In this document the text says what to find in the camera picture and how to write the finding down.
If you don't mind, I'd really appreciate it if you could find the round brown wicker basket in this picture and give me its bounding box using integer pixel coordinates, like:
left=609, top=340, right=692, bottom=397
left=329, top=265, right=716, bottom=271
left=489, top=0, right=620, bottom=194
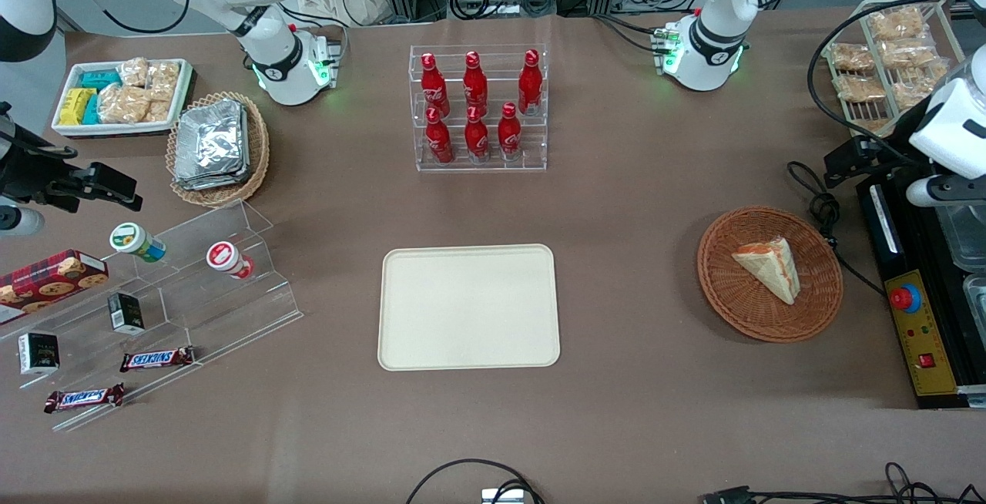
left=697, top=206, right=844, bottom=344

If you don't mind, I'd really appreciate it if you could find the green lid yogurt cup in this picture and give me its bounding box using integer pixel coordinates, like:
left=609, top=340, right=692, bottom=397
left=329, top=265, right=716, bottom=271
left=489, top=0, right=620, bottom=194
left=109, top=222, right=166, bottom=263

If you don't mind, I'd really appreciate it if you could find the yellow snack pack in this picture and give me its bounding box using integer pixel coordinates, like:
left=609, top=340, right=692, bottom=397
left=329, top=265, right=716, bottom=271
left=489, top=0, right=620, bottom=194
left=59, top=88, right=97, bottom=126

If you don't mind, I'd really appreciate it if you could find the clear acrylic bottle rack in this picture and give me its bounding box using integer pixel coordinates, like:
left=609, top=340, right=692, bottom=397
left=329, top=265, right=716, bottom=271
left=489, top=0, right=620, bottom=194
left=409, top=44, right=548, bottom=173

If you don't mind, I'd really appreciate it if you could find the white wire basket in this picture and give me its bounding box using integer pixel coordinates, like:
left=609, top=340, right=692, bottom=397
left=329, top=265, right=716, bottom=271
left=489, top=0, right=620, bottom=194
left=821, top=0, right=968, bottom=139

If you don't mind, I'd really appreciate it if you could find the clear bag brown snack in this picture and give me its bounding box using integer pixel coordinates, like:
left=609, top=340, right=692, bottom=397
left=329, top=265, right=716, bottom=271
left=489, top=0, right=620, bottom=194
left=890, top=63, right=950, bottom=110
left=834, top=75, right=887, bottom=103
left=830, top=43, right=876, bottom=73
left=878, top=38, right=937, bottom=70
left=869, top=7, right=928, bottom=42

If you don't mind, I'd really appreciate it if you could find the white rectangular snack tray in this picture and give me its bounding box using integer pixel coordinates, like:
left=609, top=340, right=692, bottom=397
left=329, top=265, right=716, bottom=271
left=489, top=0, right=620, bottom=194
left=52, top=59, right=193, bottom=139

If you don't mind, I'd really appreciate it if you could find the clear acrylic stepped shelf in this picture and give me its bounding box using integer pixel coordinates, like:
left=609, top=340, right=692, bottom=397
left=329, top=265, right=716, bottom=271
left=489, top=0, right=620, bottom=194
left=0, top=200, right=304, bottom=433

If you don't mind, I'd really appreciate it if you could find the Snickers chocolate bar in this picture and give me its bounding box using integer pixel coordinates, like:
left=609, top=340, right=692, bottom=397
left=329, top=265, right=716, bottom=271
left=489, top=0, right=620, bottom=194
left=44, top=383, right=126, bottom=414
left=119, top=346, right=196, bottom=373

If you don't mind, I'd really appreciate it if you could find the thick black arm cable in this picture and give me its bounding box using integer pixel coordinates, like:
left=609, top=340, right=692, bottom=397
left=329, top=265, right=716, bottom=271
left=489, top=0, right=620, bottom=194
left=807, top=0, right=968, bottom=167

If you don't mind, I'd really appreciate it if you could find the clear plastic container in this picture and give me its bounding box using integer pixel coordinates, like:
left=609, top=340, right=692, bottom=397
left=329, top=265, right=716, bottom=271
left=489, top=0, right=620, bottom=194
left=934, top=202, right=986, bottom=273
left=963, top=274, right=986, bottom=329

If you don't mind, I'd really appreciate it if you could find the cream plastic serving tray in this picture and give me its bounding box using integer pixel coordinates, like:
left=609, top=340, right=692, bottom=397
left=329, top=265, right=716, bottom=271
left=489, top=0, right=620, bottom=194
left=377, top=244, right=562, bottom=371

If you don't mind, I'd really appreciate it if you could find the red lid yogurt cup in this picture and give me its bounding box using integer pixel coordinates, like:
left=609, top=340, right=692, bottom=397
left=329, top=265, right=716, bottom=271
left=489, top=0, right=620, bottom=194
left=206, top=241, right=255, bottom=280

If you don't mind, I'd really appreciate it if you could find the coiled black background cable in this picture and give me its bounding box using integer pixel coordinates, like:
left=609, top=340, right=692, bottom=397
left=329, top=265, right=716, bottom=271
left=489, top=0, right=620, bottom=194
left=450, top=0, right=557, bottom=21

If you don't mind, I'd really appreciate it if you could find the red cola bottle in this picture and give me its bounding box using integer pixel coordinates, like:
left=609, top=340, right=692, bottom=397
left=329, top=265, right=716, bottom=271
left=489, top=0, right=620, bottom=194
left=518, top=49, right=543, bottom=116
left=463, top=51, right=489, bottom=112
left=464, top=106, right=491, bottom=163
left=421, top=52, right=451, bottom=116
left=498, top=102, right=523, bottom=161
left=425, top=107, right=454, bottom=165

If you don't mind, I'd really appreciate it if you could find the red tartan cookie box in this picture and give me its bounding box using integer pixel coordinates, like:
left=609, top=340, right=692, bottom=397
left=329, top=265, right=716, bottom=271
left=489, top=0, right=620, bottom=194
left=0, top=249, right=109, bottom=325

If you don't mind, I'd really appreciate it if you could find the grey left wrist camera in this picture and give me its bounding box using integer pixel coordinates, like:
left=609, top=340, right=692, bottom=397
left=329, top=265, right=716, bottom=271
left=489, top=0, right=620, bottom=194
left=905, top=176, right=965, bottom=209

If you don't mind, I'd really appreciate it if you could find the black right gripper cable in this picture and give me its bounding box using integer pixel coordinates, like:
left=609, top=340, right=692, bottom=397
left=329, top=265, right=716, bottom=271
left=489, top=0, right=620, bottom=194
left=0, top=140, right=79, bottom=161

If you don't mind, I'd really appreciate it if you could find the small black carton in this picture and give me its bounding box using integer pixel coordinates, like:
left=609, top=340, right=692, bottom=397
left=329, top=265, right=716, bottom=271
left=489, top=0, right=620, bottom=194
left=18, top=332, right=60, bottom=376
left=107, top=292, right=146, bottom=335

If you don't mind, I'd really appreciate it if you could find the black cable with plug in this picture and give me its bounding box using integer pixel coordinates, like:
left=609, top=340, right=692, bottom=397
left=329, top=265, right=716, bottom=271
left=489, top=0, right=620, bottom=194
left=699, top=462, right=986, bottom=504

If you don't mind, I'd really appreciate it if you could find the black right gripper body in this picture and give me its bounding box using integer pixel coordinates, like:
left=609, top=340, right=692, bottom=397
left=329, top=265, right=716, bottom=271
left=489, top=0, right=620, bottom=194
left=0, top=123, right=79, bottom=210

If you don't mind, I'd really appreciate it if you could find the oval light wicker basket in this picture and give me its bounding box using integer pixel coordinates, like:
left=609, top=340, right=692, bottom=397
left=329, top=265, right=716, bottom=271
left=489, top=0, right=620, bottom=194
left=166, top=91, right=270, bottom=207

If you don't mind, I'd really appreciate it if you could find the black looped cable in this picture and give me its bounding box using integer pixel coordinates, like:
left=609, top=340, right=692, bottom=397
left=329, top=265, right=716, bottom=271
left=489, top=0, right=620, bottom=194
left=405, top=458, right=545, bottom=504

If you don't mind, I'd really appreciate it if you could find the black yellow control box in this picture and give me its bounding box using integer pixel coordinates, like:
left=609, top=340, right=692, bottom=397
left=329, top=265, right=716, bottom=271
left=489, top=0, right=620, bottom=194
left=857, top=179, right=986, bottom=410

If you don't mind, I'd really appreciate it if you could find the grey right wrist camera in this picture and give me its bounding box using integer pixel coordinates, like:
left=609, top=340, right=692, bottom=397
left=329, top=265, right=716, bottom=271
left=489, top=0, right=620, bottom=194
left=0, top=207, right=45, bottom=237

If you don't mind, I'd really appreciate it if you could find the triangular sandwich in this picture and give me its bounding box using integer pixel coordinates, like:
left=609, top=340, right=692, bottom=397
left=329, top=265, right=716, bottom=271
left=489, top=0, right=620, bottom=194
left=731, top=237, right=802, bottom=305

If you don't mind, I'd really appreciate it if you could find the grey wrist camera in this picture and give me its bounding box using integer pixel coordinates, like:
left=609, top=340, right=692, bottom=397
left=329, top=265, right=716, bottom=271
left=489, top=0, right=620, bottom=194
left=0, top=207, right=45, bottom=237
left=905, top=176, right=965, bottom=209

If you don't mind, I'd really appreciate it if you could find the silver foil pack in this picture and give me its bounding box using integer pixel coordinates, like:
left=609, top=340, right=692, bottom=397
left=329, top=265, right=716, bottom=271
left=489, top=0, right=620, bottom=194
left=173, top=107, right=250, bottom=192
left=176, top=99, right=244, bottom=180

